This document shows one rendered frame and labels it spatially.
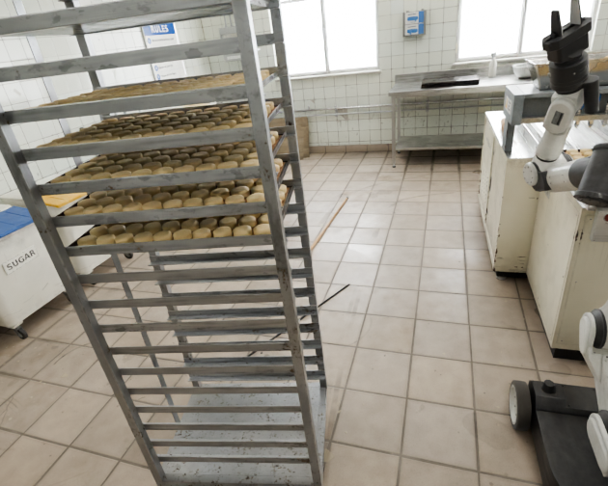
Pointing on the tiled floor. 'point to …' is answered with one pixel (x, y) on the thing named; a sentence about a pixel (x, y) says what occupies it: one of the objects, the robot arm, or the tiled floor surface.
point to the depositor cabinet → (511, 196)
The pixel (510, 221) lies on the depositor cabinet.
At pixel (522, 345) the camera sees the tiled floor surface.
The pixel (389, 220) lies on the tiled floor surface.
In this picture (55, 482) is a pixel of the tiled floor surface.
